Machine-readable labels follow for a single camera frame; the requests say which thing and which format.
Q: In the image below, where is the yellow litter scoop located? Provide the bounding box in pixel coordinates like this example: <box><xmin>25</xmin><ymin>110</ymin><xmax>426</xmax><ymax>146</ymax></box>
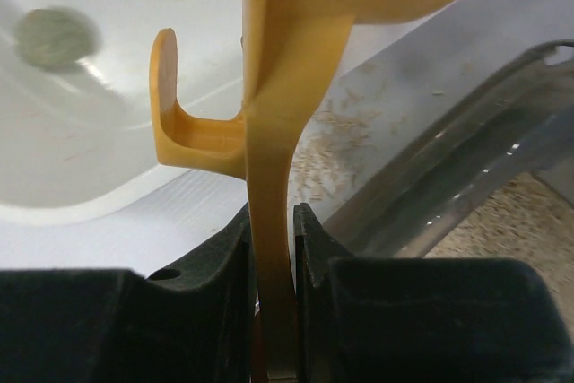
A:
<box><xmin>149</xmin><ymin>0</ymin><xmax>454</xmax><ymax>382</ymax></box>

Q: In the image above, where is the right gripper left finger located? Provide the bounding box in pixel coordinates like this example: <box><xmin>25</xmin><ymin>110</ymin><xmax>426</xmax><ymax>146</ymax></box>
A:
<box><xmin>1</xmin><ymin>216</ymin><xmax>251</xmax><ymax>382</ymax></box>

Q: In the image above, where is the white plastic tub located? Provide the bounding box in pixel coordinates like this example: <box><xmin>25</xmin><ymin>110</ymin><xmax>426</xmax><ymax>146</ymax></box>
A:
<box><xmin>0</xmin><ymin>0</ymin><xmax>530</xmax><ymax>227</ymax></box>

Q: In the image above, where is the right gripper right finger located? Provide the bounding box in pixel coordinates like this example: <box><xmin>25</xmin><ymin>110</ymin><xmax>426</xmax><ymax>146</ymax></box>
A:
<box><xmin>293</xmin><ymin>204</ymin><xmax>573</xmax><ymax>382</ymax></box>

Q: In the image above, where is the brown litter box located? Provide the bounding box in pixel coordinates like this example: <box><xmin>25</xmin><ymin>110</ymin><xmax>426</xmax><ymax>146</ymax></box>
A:
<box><xmin>322</xmin><ymin>39</ymin><xmax>574</xmax><ymax>312</ymax></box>

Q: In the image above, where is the green clump two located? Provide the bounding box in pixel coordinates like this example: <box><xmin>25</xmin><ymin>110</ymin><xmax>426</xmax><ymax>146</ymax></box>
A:
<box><xmin>13</xmin><ymin>6</ymin><xmax>100</xmax><ymax>71</ymax></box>

